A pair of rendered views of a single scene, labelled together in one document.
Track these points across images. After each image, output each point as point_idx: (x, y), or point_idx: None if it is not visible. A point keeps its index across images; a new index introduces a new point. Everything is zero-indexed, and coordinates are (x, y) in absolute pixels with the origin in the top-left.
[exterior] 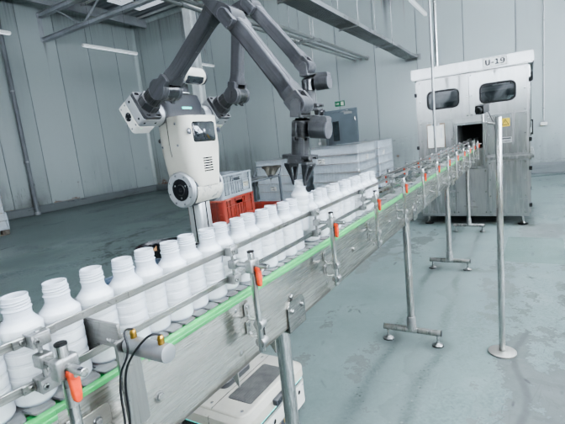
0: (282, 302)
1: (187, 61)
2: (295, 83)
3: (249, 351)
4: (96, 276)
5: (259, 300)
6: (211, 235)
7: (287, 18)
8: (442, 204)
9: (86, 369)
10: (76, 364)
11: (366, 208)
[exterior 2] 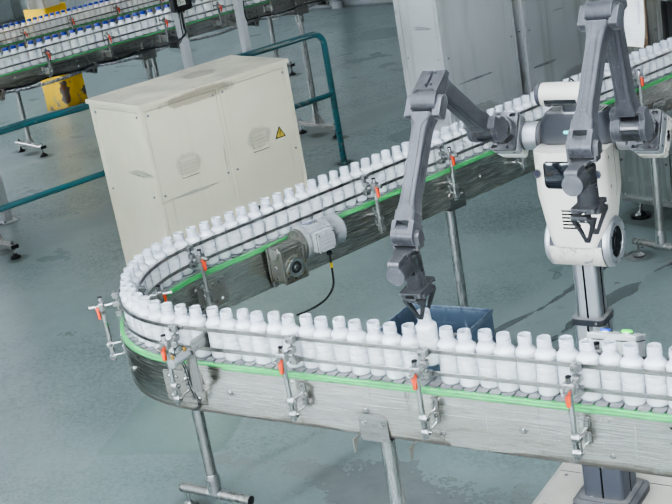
0: (352, 407)
1: (458, 118)
2: (405, 210)
3: (306, 418)
4: (208, 313)
5: (286, 384)
6: (284, 321)
7: None
8: None
9: (156, 350)
10: (161, 346)
11: (624, 399)
